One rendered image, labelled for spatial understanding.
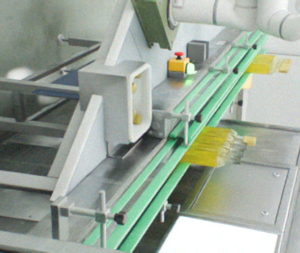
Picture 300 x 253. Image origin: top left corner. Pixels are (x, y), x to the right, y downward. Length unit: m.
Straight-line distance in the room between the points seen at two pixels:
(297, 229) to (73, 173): 0.71
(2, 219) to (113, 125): 0.47
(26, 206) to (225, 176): 0.70
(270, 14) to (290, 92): 6.29
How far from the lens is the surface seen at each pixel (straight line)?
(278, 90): 8.01
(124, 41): 1.75
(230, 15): 1.83
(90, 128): 1.60
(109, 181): 1.57
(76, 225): 1.39
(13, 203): 1.95
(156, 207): 1.62
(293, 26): 1.66
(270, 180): 2.00
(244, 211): 1.79
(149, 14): 1.81
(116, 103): 1.63
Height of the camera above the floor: 1.43
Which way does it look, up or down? 14 degrees down
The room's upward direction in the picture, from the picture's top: 97 degrees clockwise
